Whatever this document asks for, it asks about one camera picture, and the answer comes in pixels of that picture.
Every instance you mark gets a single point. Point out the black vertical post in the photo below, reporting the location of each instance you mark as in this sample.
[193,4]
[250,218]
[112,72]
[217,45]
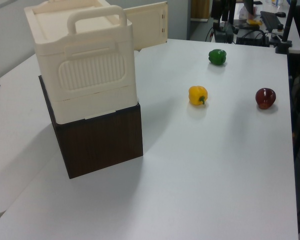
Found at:
[231,11]

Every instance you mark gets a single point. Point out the black keyboard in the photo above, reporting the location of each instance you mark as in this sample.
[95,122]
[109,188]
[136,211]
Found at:
[270,21]

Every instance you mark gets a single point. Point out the dark green device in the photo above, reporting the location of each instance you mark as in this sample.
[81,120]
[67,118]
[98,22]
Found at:
[223,33]

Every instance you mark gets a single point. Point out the light wooden cupboard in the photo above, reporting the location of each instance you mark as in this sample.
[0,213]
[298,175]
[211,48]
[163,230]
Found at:
[200,10]

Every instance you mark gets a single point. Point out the black equipment box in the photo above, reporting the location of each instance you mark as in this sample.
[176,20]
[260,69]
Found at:
[252,38]

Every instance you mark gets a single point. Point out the yellow bell pepper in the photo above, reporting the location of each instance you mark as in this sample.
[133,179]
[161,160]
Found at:
[197,95]

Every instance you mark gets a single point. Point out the dark brown wooden box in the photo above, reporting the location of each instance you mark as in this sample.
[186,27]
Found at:
[102,142]

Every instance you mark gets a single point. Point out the black pole with table clamp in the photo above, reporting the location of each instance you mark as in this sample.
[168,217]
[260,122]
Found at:
[287,27]

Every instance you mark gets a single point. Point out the green bell pepper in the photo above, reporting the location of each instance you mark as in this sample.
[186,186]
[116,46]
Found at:
[217,57]

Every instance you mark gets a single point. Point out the black computer mouse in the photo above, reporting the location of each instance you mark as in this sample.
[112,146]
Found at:
[281,14]

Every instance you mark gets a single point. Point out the cream plastic cabinet door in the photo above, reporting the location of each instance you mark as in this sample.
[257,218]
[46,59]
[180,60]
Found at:
[147,27]

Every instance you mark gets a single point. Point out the yellow object on desk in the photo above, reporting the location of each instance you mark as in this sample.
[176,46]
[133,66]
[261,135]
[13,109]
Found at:
[254,22]

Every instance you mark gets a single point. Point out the dark red apple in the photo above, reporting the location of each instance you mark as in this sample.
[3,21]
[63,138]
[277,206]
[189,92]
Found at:
[265,98]

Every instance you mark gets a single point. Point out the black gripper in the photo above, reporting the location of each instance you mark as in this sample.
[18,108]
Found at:
[217,8]

